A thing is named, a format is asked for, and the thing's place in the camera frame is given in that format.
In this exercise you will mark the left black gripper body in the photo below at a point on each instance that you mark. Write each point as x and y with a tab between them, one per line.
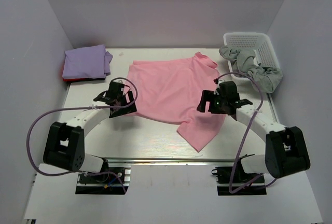
120	105

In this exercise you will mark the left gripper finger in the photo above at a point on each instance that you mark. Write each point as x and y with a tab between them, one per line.
116	112
129	98

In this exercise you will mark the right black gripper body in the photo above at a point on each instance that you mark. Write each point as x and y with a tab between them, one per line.
211	102

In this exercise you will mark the pink t shirt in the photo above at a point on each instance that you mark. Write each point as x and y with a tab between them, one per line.
170	92

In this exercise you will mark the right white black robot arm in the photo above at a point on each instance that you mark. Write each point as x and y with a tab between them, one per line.
285	148

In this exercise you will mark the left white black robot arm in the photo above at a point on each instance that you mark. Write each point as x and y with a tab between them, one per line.
65	145

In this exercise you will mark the folded red t shirt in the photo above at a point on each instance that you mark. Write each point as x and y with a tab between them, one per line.
76	75

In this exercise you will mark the folded purple t shirt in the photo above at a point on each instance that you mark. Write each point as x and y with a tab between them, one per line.
94	58

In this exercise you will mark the grey crumpled t shirt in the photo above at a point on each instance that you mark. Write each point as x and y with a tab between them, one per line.
242	61

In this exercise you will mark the white plastic basket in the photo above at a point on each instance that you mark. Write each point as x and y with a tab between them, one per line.
262	46

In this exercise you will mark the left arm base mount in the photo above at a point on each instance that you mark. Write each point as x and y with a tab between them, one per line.
108	184

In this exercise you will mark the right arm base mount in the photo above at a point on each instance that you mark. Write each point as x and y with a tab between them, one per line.
223	173

